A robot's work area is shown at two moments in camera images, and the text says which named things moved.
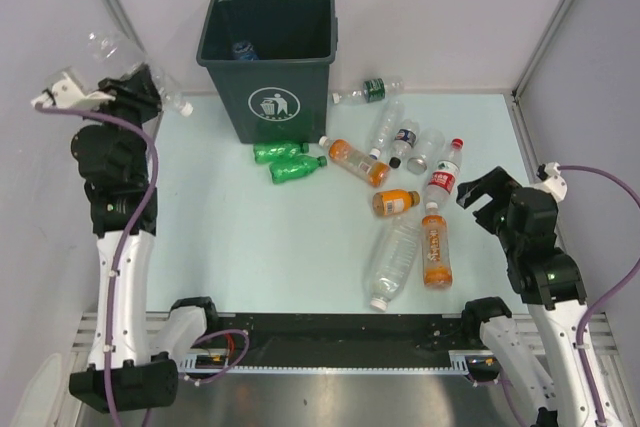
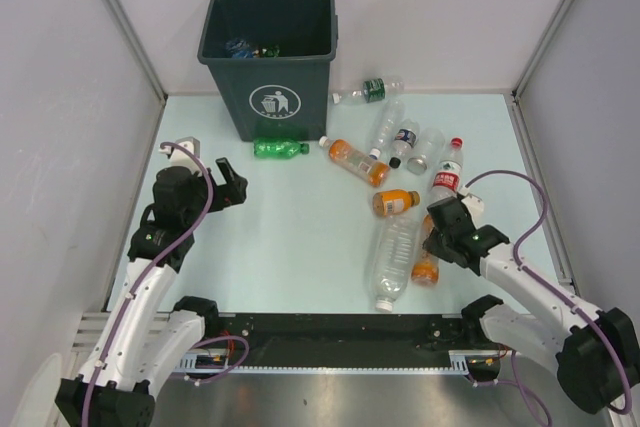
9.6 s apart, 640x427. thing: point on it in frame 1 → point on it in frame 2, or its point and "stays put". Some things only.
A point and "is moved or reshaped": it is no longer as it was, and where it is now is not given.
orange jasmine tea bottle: [437, 269] is moved or reshaped
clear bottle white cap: [386, 127] stays put
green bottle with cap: [296, 167] → [272, 51]
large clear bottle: [394, 260] stays put
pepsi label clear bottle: [406, 137] stays put
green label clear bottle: [375, 90] stays put
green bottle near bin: [265, 151] stays put
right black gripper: [497, 184] → [433, 247]
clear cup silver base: [430, 143] stays put
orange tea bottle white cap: [356, 162] stays put
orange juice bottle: [385, 203] stays put
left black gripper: [135, 91] → [228, 194]
